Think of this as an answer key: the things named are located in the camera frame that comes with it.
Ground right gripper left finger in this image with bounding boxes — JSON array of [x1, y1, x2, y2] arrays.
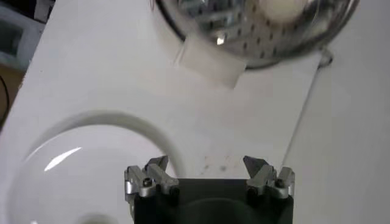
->
[[124, 155, 180, 201]]

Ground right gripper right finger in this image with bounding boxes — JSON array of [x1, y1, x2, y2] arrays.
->
[[243, 155, 296, 199]]

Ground white steamed baozi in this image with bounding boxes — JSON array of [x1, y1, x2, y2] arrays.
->
[[76, 212, 118, 224], [258, 0, 308, 24]]

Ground stainless steel steamer basket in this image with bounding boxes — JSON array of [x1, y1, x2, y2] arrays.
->
[[154, 0, 360, 69]]

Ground white round plate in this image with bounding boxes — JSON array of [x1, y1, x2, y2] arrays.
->
[[5, 111, 186, 224]]

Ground grey cooker power cord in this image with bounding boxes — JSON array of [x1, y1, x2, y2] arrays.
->
[[282, 48, 333, 167]]

